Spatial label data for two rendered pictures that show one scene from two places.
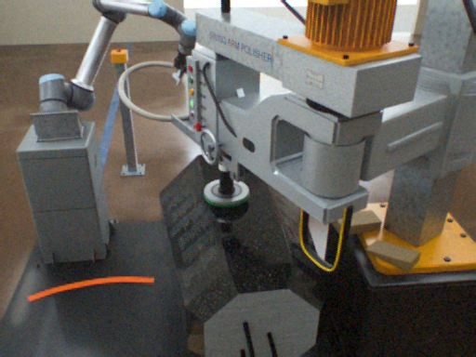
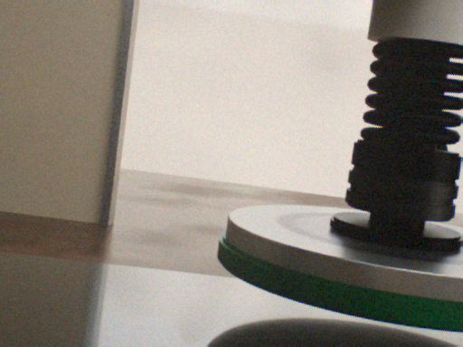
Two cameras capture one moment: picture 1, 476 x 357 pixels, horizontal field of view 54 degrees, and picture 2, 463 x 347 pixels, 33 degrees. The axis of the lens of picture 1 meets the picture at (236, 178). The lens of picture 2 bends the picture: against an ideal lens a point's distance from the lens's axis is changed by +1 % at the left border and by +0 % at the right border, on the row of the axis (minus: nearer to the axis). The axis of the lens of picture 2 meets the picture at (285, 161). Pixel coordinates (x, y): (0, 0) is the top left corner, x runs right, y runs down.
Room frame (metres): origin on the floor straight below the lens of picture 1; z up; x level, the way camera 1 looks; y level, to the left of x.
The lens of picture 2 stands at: (1.88, -0.44, 0.98)
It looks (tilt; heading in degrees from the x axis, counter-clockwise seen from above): 4 degrees down; 97
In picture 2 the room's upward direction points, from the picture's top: 8 degrees clockwise
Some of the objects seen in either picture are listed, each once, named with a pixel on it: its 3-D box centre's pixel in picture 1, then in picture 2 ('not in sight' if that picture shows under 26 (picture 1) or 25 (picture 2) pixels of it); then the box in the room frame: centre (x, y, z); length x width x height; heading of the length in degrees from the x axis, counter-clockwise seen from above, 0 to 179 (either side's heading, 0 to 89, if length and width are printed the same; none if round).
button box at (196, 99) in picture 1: (194, 91); not in sight; (1.89, 0.18, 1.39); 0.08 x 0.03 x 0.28; 33
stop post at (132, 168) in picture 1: (126, 114); not in sight; (3.70, 0.94, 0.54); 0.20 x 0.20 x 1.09; 6
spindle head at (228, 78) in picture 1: (236, 109); not in sight; (1.83, 0.00, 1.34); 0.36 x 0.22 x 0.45; 33
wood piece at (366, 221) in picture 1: (356, 222); not in sight; (1.77, -0.56, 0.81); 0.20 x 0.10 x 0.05; 104
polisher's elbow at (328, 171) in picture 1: (331, 158); not in sight; (1.34, -0.31, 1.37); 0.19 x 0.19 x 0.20
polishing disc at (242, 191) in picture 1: (226, 191); (393, 245); (1.90, 0.05, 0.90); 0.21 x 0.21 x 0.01
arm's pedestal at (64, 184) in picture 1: (69, 192); not in sight; (2.62, 1.11, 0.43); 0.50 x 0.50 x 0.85; 8
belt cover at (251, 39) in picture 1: (278, 52); not in sight; (1.60, -0.14, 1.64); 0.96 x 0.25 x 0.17; 33
